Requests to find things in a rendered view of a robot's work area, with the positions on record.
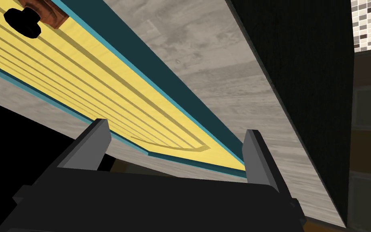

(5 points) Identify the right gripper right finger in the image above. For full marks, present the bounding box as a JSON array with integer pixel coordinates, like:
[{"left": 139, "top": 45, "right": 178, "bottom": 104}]
[{"left": 242, "top": 129, "right": 293, "bottom": 201}]

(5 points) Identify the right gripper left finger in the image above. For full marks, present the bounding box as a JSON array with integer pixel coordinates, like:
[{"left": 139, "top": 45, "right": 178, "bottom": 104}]
[{"left": 51, "top": 118, "right": 112, "bottom": 171}]

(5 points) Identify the yellow panelled door leaf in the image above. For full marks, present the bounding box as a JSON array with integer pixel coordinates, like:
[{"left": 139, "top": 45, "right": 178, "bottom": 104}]
[{"left": 0, "top": 0, "right": 246, "bottom": 171}]

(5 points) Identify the black and brown door knob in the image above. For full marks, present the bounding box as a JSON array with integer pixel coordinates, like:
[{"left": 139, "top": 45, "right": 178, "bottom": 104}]
[{"left": 3, "top": 0, "right": 70, "bottom": 39}]

